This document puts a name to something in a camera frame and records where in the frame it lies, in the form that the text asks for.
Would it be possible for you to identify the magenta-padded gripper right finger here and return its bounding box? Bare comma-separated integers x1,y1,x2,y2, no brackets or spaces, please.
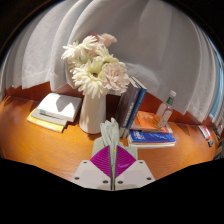
115,144,156,192

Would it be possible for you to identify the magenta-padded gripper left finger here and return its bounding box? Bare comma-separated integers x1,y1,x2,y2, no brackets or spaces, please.
70,144,112,192

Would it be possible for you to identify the pale green towel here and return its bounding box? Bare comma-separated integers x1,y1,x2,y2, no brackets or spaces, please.
91,117,139,191

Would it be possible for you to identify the flat orange book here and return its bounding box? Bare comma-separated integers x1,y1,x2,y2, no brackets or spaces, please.
130,110,175,135

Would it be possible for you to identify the white ceramic vase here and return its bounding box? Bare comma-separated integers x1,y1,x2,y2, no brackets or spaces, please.
78,92,108,135

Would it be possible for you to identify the pale yellow book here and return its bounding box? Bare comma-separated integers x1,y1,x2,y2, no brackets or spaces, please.
26,114,66,134

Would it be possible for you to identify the clear plastic bottle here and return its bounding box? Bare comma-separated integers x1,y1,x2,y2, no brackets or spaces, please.
155,89,178,130

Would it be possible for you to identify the thin grey-white book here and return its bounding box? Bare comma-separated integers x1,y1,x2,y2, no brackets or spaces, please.
30,107,69,127

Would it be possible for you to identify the upright blue book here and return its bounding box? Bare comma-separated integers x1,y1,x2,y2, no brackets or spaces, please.
124,76,148,131

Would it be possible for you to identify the thick white book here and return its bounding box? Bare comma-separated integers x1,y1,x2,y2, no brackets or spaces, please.
36,92,83,123

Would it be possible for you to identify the small red flat object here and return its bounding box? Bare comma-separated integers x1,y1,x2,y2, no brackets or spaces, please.
197,124,212,141

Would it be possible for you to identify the white flower bouquet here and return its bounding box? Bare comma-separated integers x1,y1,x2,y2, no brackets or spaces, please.
60,32,131,100

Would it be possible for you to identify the window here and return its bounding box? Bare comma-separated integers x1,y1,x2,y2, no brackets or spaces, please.
210,56,224,118

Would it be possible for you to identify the white curtain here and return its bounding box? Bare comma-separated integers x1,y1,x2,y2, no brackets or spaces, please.
0,0,224,125

